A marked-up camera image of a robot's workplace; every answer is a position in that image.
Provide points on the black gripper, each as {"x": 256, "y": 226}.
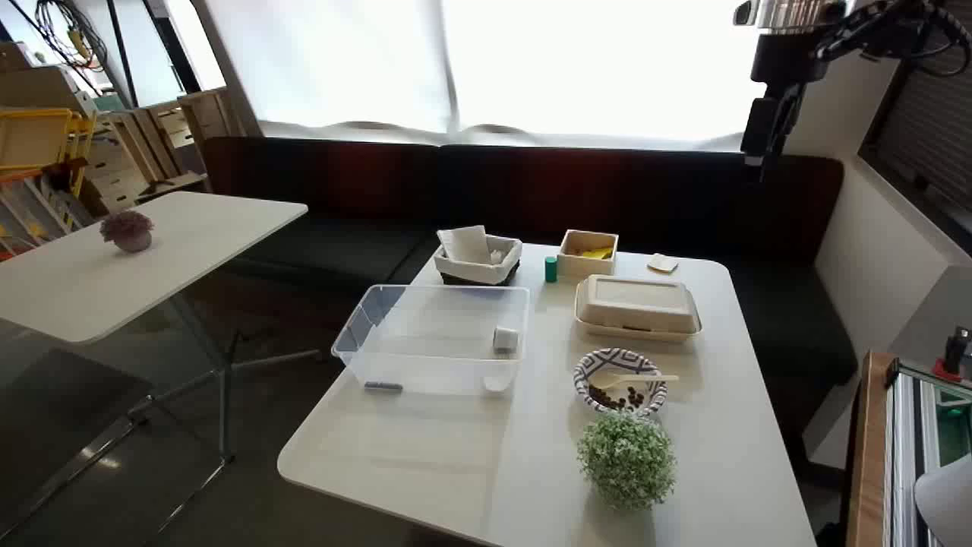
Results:
{"x": 778, "y": 60}

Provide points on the cream clamshell takeout box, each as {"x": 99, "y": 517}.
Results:
{"x": 640, "y": 306}

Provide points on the yellow block in wooden box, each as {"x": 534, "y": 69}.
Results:
{"x": 598, "y": 253}

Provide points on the small open wooden box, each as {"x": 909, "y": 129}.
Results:
{"x": 581, "y": 265}

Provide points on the dark window shutter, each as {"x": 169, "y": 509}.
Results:
{"x": 930, "y": 110}

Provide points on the flat oval wooden block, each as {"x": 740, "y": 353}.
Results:
{"x": 664, "y": 265}

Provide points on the small green bottle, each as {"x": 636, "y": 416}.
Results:
{"x": 551, "y": 268}

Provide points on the white window curtain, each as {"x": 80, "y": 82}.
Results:
{"x": 506, "y": 61}

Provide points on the blue patterned paper plate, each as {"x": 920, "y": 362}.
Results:
{"x": 608, "y": 359}

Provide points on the wooden stick on plate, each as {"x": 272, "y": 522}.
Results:
{"x": 640, "y": 377}

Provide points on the red and black clamp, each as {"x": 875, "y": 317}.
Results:
{"x": 956, "y": 353}

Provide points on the white folding work table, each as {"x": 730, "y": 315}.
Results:
{"x": 730, "y": 427}

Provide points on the white rectangular basket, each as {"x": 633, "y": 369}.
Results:
{"x": 489, "y": 265}

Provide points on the white paper napkin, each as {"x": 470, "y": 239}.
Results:
{"x": 465, "y": 245}

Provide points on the small white cube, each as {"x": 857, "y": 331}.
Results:
{"x": 506, "y": 338}

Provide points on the wooden base board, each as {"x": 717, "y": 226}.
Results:
{"x": 869, "y": 456}

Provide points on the green artificial potted plant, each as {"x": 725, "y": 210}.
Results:
{"x": 628, "y": 456}

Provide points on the dark sofa bench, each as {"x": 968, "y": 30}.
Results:
{"x": 384, "y": 194}

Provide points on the clear plastic storage bin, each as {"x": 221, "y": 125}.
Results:
{"x": 435, "y": 338}

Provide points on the light wooden crate shelf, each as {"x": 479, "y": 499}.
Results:
{"x": 153, "y": 142}

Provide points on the purple potted plant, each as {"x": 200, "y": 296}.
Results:
{"x": 130, "y": 233}

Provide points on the white side table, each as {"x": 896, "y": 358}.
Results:
{"x": 124, "y": 275}

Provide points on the yellow metal rack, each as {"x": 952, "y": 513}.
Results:
{"x": 41, "y": 137}

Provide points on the aluminium profile frame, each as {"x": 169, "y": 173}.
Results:
{"x": 907, "y": 445}

